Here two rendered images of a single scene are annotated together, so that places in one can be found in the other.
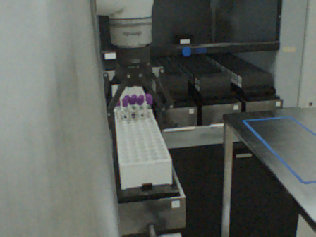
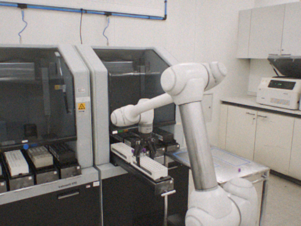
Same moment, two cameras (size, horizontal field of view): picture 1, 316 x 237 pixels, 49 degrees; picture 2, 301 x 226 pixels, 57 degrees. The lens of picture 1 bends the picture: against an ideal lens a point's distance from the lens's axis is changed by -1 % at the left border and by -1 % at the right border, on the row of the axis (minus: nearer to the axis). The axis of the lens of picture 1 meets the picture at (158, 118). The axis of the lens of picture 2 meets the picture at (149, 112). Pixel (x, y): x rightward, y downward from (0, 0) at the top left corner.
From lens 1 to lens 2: 116 cm
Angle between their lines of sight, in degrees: 26
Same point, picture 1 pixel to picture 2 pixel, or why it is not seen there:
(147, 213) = (164, 185)
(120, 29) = (145, 128)
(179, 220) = (171, 187)
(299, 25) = not seen: hidden behind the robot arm
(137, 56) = (149, 135)
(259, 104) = (171, 146)
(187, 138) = not seen: hidden behind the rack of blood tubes
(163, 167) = (165, 170)
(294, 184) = not seen: hidden behind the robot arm
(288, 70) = (178, 132)
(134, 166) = (158, 171)
